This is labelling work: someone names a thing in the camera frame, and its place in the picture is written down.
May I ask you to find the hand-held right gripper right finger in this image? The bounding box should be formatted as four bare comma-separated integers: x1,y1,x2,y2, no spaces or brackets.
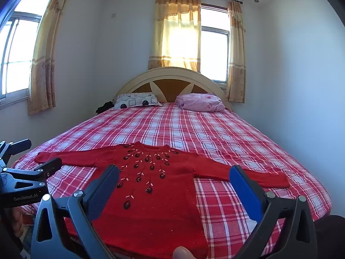
229,164,318,259

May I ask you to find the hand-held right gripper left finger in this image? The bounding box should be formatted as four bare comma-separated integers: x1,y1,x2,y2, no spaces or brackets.
30,164,120,259

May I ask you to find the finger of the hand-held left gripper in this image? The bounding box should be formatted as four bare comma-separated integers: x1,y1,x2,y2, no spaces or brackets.
0,139,32,168
0,157,63,187

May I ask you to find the red knitted sweater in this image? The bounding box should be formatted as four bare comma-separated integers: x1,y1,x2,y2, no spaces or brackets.
34,141,291,259

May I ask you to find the person's left hand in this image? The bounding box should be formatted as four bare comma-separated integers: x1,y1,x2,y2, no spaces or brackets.
10,207,25,238

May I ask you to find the person's right hand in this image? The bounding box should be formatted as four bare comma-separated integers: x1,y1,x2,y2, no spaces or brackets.
172,246,195,259

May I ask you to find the bed with red plaid sheet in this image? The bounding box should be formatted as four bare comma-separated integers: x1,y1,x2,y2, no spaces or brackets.
11,101,332,259

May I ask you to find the dark cloth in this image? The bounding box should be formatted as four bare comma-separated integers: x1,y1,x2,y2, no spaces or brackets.
96,101,115,114

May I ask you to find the yellow curtain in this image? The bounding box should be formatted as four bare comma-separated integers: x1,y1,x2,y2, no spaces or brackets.
147,0,202,73
27,0,75,115
225,0,246,104

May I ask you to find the white framed window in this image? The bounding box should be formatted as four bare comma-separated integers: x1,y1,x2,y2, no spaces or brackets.
0,0,56,100
201,3,230,85

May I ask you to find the person's dark clothing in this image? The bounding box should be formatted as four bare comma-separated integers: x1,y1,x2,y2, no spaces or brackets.
314,215,345,259

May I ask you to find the white patterned pillow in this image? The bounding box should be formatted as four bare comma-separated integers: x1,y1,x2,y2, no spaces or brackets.
113,92,163,110

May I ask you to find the pink pillow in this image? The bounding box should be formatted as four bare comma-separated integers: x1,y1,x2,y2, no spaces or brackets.
175,93,226,113

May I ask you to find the cream wooden headboard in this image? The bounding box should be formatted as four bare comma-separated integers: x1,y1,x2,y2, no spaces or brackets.
116,66,234,111

